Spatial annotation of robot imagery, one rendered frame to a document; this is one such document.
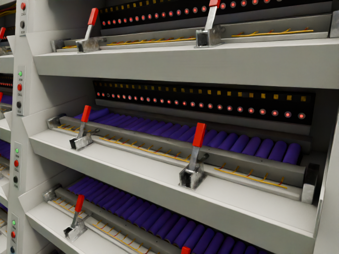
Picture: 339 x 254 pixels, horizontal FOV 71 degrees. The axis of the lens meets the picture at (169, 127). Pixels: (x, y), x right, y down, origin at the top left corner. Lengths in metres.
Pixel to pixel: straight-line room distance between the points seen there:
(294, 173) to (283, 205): 0.05
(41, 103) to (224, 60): 0.49
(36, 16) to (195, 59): 0.45
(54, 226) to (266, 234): 0.48
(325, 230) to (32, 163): 0.62
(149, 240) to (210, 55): 0.35
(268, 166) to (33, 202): 0.58
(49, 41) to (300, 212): 0.63
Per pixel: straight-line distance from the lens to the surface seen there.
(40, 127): 0.68
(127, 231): 0.53
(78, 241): 0.59
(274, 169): 0.36
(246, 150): 0.40
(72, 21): 0.74
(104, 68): 0.46
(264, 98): 0.44
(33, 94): 0.67
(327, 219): 0.30
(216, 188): 0.35
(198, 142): 0.34
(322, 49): 0.29
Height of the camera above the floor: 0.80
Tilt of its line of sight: 6 degrees down
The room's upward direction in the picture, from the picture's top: 6 degrees clockwise
